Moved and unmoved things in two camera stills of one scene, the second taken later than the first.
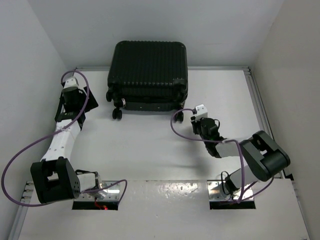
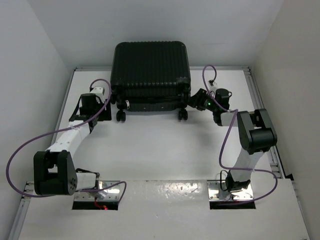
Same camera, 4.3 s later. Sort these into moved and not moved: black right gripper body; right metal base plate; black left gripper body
Moved: black right gripper body; black left gripper body
Not moved: right metal base plate
